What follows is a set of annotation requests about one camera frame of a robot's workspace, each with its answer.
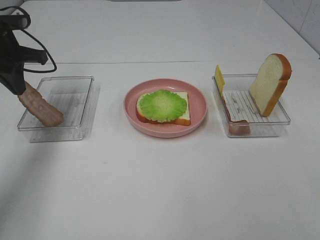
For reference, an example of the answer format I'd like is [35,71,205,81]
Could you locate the bread slice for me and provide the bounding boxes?
[136,91,192,127]
[249,53,292,117]

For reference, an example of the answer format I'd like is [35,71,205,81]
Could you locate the clear left plastic tray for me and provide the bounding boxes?
[17,76,100,143]

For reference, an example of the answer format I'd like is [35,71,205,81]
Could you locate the tray bacon strip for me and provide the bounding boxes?
[17,82,64,127]
[222,97,251,136]

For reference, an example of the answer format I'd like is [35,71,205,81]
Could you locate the clear right plastic tray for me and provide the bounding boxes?
[212,74,291,138]

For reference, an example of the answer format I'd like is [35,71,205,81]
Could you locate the upright bread slice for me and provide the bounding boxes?
[249,53,292,117]

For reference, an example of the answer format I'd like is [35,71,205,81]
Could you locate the green lettuce leaf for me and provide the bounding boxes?
[138,89,188,124]

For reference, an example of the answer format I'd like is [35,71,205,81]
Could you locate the yellow cheese slice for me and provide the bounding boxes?
[214,64,226,96]

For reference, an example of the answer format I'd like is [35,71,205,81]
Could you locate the pink round plate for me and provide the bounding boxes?
[123,78,208,138]

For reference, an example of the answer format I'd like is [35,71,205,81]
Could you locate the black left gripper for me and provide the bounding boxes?
[0,14,48,95]

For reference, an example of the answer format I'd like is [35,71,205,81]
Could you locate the clear plastic tray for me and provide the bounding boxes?
[212,74,291,138]
[17,76,100,143]

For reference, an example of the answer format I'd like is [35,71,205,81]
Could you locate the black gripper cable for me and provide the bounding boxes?
[0,5,58,73]

